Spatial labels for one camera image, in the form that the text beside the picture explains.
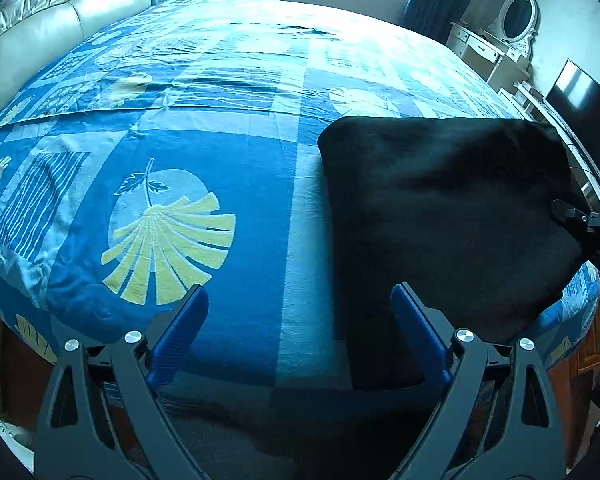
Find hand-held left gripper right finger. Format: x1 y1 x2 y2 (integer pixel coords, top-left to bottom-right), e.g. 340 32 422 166
390 281 566 480

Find white oval vanity mirror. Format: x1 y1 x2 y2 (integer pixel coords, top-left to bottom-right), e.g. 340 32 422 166
487 0 538 63

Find brown wooden bed frame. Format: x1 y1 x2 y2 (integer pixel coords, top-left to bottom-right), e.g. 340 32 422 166
540 300 600 466

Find white television stand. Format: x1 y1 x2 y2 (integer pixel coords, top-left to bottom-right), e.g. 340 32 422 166
500 82 600 211

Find cream dresser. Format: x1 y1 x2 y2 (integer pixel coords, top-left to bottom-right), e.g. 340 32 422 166
447 20 533 96

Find blue leaf printed bedsheet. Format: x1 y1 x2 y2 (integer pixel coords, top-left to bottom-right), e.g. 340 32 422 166
0 0 600 411

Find beige tufted leather headboard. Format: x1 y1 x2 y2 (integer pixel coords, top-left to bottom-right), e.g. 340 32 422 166
0 0 176 131

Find black pants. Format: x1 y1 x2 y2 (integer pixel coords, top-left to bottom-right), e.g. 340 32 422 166
317 116 600 392

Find black flat television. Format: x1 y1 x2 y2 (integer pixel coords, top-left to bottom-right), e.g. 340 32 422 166
545 59 600 181

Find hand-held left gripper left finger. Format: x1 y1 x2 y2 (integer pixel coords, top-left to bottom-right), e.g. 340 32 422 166
34 284 210 480

